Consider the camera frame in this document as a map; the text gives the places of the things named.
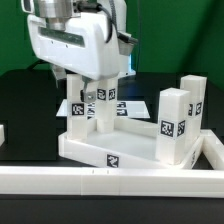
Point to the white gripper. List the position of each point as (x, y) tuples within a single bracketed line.
[(81, 48)]

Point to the white desk top tray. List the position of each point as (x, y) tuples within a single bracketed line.
[(132, 145)]

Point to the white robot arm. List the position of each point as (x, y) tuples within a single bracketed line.
[(57, 12)]

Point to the white fiducial marker sheet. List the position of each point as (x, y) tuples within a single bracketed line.
[(130, 109)]

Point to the white block left edge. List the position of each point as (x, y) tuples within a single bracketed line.
[(2, 136)]

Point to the white front fence bar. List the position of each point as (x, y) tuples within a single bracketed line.
[(111, 182)]

